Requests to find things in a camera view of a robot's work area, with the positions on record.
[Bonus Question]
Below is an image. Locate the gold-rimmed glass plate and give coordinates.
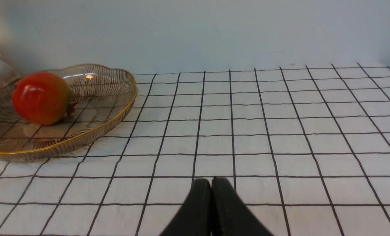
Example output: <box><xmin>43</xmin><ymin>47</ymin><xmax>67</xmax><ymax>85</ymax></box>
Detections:
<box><xmin>0</xmin><ymin>64</ymin><xmax>138</xmax><ymax>162</ymax></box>

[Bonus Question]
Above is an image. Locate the white grid tablecloth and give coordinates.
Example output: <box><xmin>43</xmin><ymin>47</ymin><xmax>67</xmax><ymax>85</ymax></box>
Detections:
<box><xmin>0</xmin><ymin>63</ymin><xmax>390</xmax><ymax>236</ymax></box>

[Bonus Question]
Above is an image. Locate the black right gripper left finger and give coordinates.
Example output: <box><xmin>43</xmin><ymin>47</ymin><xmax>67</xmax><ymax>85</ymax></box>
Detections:
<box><xmin>160</xmin><ymin>178</ymin><xmax>211</xmax><ymax>236</ymax></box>

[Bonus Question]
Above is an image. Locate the red pomegranate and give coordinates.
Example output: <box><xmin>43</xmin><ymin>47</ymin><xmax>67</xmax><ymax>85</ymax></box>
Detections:
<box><xmin>11</xmin><ymin>72</ymin><xmax>78</xmax><ymax>126</ymax></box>

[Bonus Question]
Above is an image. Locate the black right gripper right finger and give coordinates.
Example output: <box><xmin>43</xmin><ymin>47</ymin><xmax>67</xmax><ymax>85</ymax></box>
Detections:
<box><xmin>211</xmin><ymin>178</ymin><xmax>273</xmax><ymax>236</ymax></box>

